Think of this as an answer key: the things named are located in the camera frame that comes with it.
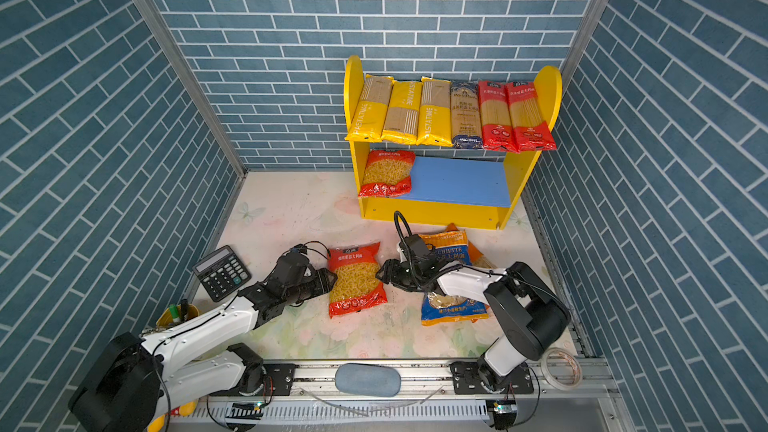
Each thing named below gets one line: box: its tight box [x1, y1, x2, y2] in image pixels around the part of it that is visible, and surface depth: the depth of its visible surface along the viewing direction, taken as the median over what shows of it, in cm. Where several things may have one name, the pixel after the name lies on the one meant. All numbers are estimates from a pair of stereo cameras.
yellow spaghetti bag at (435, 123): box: [416, 76, 452, 146], surface depth 77 cm
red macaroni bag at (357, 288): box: [327, 241, 388, 319], surface depth 88 cm
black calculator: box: [192, 245, 252, 302], surface depth 93 cm
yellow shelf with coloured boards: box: [534, 65, 563, 133], surface depth 71 cm
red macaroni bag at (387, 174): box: [358, 150, 416, 198], surface depth 98 cm
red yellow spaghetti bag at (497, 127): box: [478, 80, 520, 153], surface depth 76 cm
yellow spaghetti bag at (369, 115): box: [344, 74, 394, 142], surface depth 79 cm
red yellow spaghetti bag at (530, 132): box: [505, 81, 557, 153], surface depth 75 cm
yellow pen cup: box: [156, 303, 199, 327], surface depth 76 cm
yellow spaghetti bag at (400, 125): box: [380, 80, 423, 145], surface depth 78 cm
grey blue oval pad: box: [334, 363, 402, 397], surface depth 73 cm
